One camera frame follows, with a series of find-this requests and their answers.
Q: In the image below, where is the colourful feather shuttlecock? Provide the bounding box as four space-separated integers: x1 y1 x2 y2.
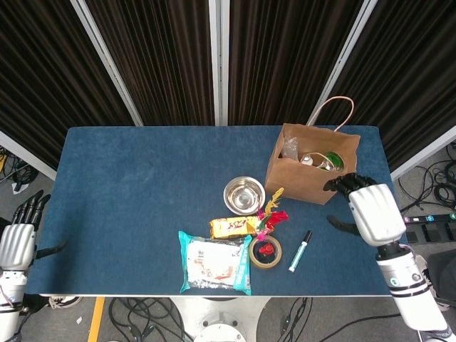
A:
255 187 289 243

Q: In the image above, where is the brown paper shopping bag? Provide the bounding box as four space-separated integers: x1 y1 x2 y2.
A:
264 95 361 206

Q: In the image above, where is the gold biscuit pack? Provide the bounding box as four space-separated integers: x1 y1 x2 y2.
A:
209 216 264 240

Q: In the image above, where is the white partition frame post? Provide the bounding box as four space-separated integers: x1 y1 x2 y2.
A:
390 125 456 182
306 0 378 126
0 130 57 181
70 0 144 126
208 0 231 126

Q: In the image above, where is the green white marker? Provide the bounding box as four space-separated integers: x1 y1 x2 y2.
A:
288 229 314 274

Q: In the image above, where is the black cable tangle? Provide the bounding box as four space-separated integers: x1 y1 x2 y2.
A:
277 297 314 342
108 297 193 342
0 147 38 190
398 142 456 211

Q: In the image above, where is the person's dark trouser leg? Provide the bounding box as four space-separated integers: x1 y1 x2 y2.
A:
429 249 456 304

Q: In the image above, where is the dark pleated curtain panel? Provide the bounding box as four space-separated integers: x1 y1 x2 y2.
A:
86 0 216 126
227 0 365 126
0 0 135 171
316 0 456 172

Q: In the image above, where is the white and black sneaker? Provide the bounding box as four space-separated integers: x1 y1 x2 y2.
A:
48 295 83 311

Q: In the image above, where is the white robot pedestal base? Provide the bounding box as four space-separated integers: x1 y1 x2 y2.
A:
170 296 271 342

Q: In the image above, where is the left silver and black robot hand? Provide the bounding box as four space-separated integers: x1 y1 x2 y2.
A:
0 190 68 270

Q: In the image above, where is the teal instant noodle packet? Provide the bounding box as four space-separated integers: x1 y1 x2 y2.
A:
177 229 253 296

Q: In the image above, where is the small white and green bottle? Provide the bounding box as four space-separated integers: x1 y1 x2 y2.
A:
300 152 323 168

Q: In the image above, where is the stainless steel bowl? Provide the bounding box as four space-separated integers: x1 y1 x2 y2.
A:
223 177 266 216

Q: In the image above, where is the brown tape roll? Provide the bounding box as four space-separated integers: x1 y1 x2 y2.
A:
249 235 283 271

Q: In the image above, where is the green toy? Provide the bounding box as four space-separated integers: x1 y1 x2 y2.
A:
326 151 346 172

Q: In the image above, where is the right silver and black robot hand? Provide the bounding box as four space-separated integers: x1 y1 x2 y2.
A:
322 172 407 247

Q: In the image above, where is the blue velvet tablecloth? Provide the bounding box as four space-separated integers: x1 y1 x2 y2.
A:
26 125 421 296

